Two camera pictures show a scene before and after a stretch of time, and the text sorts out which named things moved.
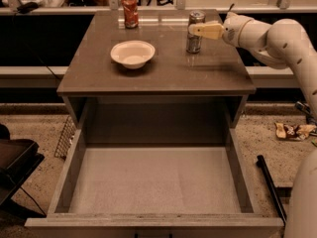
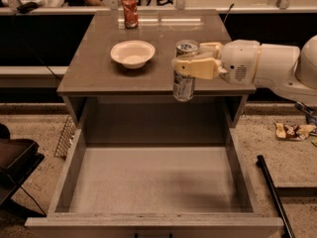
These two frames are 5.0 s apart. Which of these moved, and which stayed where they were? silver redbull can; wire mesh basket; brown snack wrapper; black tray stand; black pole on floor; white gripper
Moved: white gripper; silver redbull can
Stayed: black pole on floor; brown snack wrapper; black tray stand; wire mesh basket
